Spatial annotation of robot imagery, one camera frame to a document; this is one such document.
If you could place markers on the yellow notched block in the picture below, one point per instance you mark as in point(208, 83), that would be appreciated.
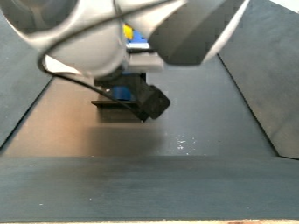
point(128, 32)

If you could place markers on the blue round cylinder peg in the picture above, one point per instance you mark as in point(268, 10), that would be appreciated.
point(122, 93)

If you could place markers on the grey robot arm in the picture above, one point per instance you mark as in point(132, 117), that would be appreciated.
point(80, 32)

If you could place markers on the black curved cradle stand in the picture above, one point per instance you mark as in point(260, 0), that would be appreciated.
point(107, 85)

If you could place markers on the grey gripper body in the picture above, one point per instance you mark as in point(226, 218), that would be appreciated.
point(143, 62)

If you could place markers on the blue shape-sorting board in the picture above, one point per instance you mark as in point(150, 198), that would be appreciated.
point(136, 41)

